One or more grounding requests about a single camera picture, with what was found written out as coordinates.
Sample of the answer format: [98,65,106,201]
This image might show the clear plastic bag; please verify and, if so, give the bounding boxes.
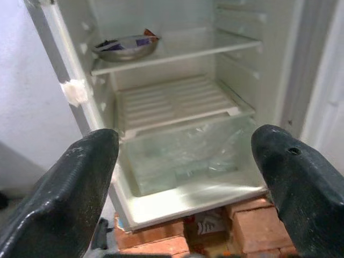
[174,126,242,175]

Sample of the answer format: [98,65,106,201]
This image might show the printed cardboard box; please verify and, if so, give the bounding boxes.
[183,211,231,255]

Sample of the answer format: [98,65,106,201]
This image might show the white tape wad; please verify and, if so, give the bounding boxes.
[60,78,89,107]

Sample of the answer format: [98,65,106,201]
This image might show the silver refrigerator door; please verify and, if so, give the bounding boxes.
[279,0,344,154]

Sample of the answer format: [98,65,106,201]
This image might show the purple snack wrapper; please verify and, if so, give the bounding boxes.
[118,34,161,53]

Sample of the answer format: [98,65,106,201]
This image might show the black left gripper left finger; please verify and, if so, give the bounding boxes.
[0,128,120,258]

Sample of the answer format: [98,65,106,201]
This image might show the clear crisper drawer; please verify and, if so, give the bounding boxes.
[119,112,267,197]

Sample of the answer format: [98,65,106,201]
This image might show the glass fridge shelf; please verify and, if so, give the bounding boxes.
[90,28,263,76]

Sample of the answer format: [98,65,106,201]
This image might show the red brick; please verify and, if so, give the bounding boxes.
[118,236,190,257]
[114,219,189,249]
[225,197,295,255]

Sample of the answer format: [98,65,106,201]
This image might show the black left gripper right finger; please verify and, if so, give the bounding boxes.
[250,124,344,258]

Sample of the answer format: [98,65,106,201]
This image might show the steel bowl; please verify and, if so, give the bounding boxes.
[91,34,161,63]

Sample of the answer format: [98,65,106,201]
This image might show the grey refrigerator cabinet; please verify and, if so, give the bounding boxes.
[23,0,310,232]

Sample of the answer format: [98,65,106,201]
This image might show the white ribbed crisper cover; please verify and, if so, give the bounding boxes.
[115,74,256,140]

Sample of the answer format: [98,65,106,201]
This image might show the brown snack wrapper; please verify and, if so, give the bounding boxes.
[142,28,162,41]

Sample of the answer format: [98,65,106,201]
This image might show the black white snack wrapper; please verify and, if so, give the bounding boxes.
[93,39,127,53]

